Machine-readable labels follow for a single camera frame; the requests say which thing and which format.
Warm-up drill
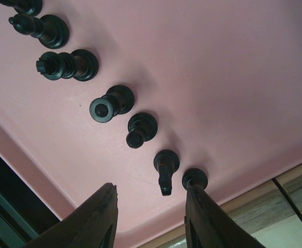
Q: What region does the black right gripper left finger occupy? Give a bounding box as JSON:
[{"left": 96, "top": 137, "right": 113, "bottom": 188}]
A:
[{"left": 25, "top": 182, "right": 118, "bottom": 247}]

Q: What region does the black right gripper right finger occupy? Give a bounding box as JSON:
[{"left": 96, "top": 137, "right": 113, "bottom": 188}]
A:
[{"left": 185, "top": 187, "right": 263, "bottom": 247}]

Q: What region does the black rook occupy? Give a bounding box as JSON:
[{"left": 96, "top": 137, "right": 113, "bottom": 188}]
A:
[{"left": 182, "top": 168, "right": 208, "bottom": 191}]

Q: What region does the black knight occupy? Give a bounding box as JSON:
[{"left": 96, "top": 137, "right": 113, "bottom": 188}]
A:
[
  {"left": 154, "top": 149, "right": 180, "bottom": 196},
  {"left": 0, "top": 0, "right": 43, "bottom": 17}
]

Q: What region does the wooden chess board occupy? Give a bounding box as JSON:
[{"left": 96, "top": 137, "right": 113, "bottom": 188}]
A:
[{"left": 221, "top": 164, "right": 302, "bottom": 247}]

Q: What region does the black bishop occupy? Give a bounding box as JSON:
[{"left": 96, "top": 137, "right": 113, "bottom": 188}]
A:
[
  {"left": 126, "top": 112, "right": 158, "bottom": 149},
  {"left": 8, "top": 14, "right": 69, "bottom": 49}
]

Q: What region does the black king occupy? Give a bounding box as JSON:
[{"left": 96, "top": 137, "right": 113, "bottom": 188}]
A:
[{"left": 89, "top": 85, "right": 135, "bottom": 123}]

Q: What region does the pink plastic tray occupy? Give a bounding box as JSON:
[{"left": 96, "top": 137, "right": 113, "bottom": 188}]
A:
[{"left": 0, "top": 1, "right": 302, "bottom": 247}]

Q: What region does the black queen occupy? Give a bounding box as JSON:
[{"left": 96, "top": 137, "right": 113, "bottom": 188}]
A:
[{"left": 36, "top": 49, "right": 99, "bottom": 82}]

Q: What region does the black aluminium frame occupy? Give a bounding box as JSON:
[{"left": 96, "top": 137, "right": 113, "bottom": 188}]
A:
[{"left": 0, "top": 157, "right": 59, "bottom": 247}]

